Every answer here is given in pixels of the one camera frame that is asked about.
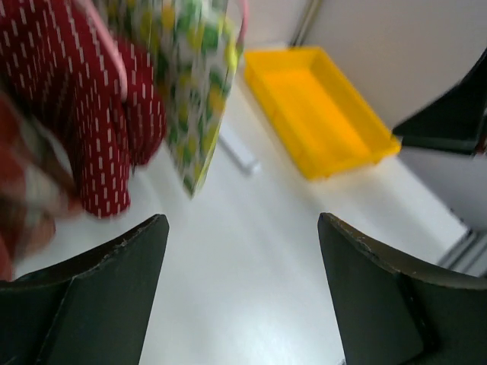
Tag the yellow plastic tray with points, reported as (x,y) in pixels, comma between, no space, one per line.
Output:
(322,121)

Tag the clothes rack metal white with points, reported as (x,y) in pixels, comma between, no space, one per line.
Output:
(245,160)

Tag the red plaid garment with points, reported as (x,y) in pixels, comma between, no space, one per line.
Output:
(35,188)

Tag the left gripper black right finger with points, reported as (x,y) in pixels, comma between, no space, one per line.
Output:
(392,308)

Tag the pink wire hanger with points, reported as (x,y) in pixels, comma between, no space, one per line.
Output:
(91,11)
(244,12)

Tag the red polka dot skirt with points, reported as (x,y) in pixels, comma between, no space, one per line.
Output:
(53,60)

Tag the lemon print cloth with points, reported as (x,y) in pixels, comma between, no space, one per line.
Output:
(195,53)

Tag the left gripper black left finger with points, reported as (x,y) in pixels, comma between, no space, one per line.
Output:
(93,308)

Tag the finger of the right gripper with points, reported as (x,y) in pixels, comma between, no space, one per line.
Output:
(453,123)

